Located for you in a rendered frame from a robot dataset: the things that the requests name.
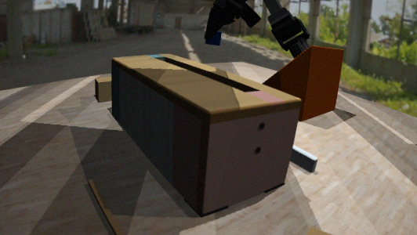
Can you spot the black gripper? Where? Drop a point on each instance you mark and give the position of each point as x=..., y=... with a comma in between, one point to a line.
x=223, y=12

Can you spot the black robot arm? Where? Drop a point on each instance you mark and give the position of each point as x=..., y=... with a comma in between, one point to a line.
x=283, y=23

